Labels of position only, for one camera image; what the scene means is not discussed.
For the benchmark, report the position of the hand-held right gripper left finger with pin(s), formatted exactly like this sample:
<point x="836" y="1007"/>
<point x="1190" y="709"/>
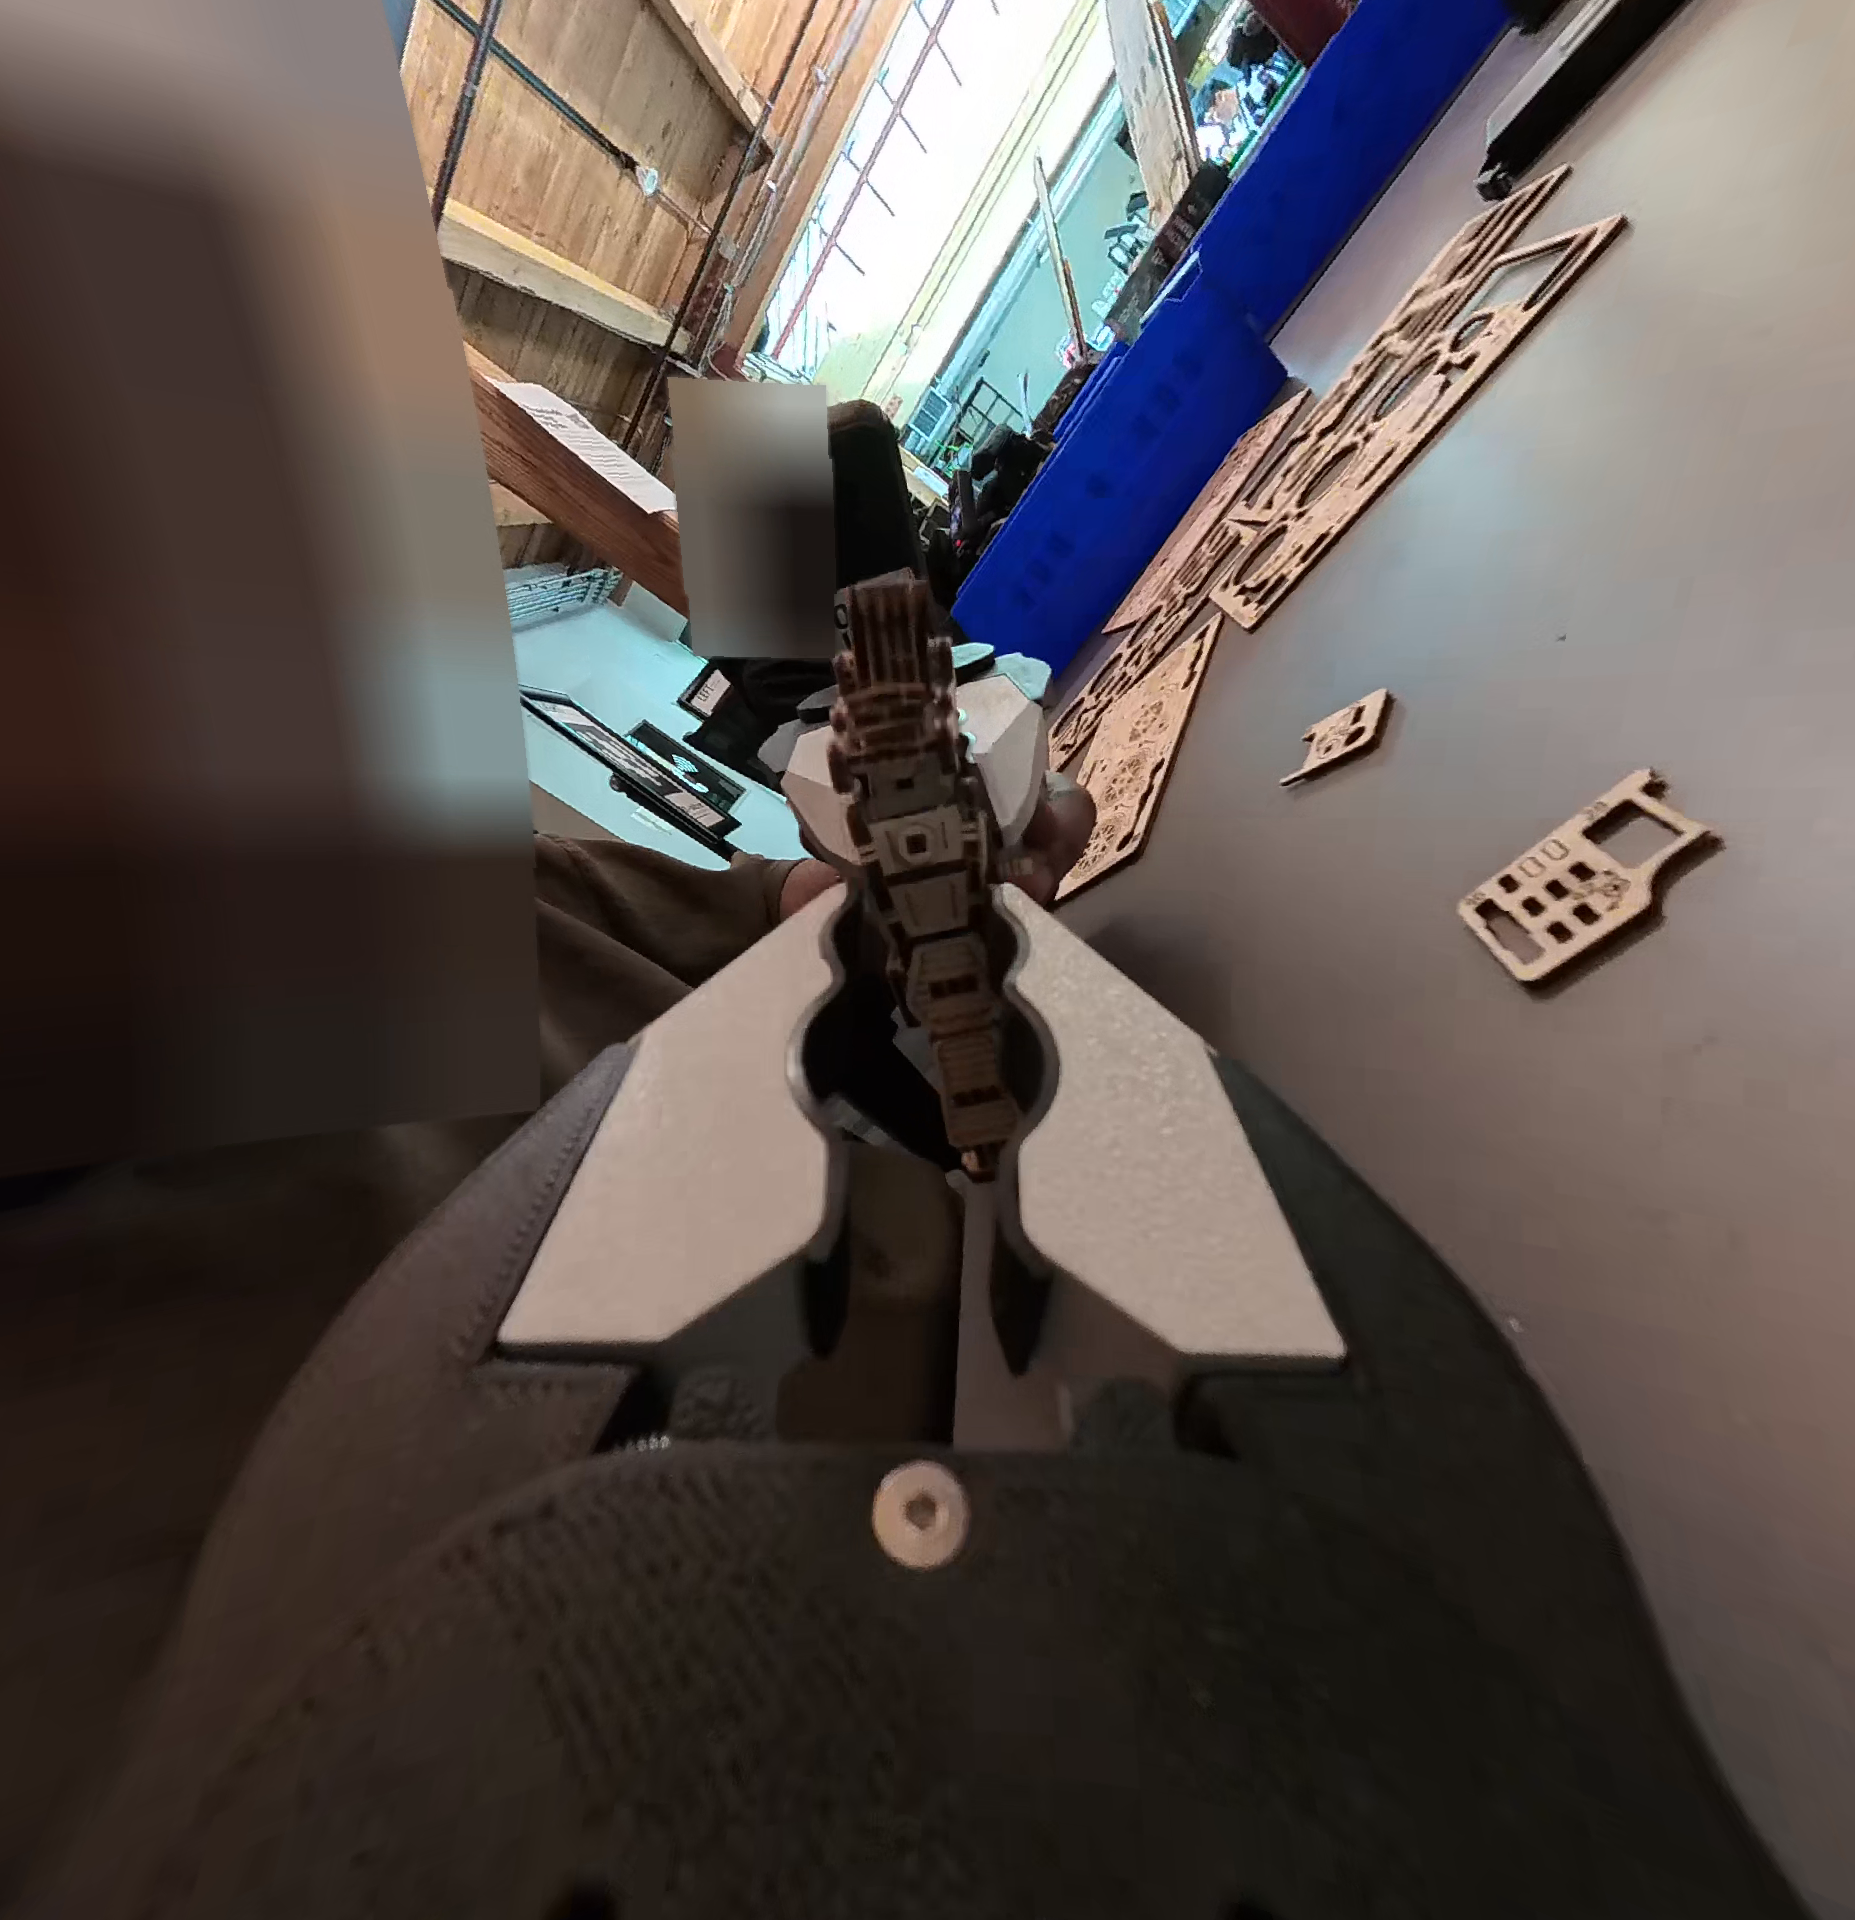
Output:
<point x="641" y="1201"/>

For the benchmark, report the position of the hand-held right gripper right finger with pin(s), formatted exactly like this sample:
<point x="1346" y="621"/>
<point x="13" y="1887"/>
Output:
<point x="1164" y="1201"/>

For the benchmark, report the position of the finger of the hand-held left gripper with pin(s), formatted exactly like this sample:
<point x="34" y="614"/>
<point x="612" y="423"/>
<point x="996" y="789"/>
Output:
<point x="822" y="796"/>
<point x="1016" y="766"/>

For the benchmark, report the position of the wooden robot model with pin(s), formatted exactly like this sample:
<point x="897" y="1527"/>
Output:
<point x="928" y="840"/>

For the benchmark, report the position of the person's left forearm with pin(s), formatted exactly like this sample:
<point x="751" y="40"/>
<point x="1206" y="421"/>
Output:
<point x="641" y="932"/>

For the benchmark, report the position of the person's left hand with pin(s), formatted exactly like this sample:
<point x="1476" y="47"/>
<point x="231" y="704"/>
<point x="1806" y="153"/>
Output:
<point x="1060" y="840"/>

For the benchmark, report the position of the white table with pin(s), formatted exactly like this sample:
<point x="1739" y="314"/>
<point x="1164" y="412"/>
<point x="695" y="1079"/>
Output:
<point x="612" y="659"/>

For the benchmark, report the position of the blue plastic bin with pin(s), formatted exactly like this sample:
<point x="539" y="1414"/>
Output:
<point x="1119" y="495"/>

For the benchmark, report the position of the small wooden puzzle piece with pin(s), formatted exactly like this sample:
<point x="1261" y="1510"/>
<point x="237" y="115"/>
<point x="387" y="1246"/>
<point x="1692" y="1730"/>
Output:
<point x="1341" y="743"/>

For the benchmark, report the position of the wooden puzzle sheet rectangular cutouts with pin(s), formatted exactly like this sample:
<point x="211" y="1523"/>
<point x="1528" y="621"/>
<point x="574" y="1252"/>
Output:
<point x="1316" y="576"/>

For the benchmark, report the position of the white paper sign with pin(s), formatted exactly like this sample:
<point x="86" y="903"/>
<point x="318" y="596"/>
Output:
<point x="584" y="444"/>

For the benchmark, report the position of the slotted wooden puzzle piece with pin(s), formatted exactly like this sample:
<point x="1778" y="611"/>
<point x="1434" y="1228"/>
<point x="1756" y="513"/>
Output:
<point x="1503" y="932"/>

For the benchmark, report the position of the large window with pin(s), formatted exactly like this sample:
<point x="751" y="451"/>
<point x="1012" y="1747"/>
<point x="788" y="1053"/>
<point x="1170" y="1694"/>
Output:
<point x="928" y="195"/>

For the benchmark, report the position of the person's leg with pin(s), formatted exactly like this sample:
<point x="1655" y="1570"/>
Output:
<point x="117" y="1499"/>

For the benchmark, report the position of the leaning wooden board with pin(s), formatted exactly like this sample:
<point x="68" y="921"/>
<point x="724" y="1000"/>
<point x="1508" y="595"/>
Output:
<point x="1154" y="93"/>

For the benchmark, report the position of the black device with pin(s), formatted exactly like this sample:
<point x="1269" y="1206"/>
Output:
<point x="1555" y="119"/>

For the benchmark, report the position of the black picture frame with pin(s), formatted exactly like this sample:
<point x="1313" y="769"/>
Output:
<point x="574" y="737"/>
<point x="688" y="782"/>

